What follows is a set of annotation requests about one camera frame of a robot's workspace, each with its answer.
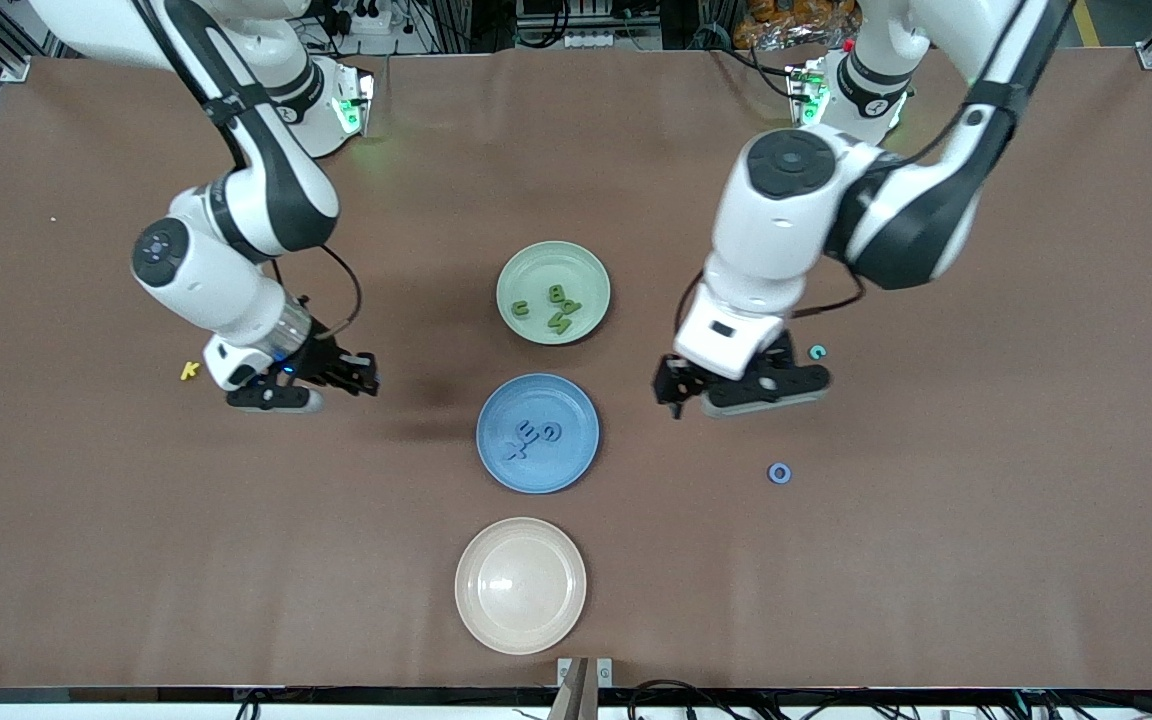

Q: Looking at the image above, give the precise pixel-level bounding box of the blue plate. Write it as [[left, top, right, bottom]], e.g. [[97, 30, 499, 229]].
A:
[[476, 373, 600, 494]]

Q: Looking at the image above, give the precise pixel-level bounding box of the light green plate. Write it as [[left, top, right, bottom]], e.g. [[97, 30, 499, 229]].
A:
[[495, 241, 612, 346]]

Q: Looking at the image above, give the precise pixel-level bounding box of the brown table cover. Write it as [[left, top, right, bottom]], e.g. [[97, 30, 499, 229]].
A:
[[0, 45, 1152, 691]]

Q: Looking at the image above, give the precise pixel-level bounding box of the beige plate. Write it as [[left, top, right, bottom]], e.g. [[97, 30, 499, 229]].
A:
[[454, 517, 588, 656]]

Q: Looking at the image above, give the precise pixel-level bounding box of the orange plastic bag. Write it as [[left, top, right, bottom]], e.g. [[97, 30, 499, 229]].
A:
[[736, 0, 862, 49]]

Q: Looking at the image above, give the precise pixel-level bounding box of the white power strip with plugs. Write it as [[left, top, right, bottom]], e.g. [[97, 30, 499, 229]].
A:
[[321, 0, 417, 36]]

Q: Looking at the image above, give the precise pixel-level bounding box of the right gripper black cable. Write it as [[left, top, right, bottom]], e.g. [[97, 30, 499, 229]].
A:
[[296, 243, 362, 346]]

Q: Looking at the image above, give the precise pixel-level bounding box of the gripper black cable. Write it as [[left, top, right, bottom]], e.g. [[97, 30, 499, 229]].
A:
[[674, 262, 869, 336], [296, 243, 362, 346]]

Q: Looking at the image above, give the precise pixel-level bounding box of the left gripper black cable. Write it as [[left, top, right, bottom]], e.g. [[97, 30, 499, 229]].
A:
[[674, 262, 869, 336]]

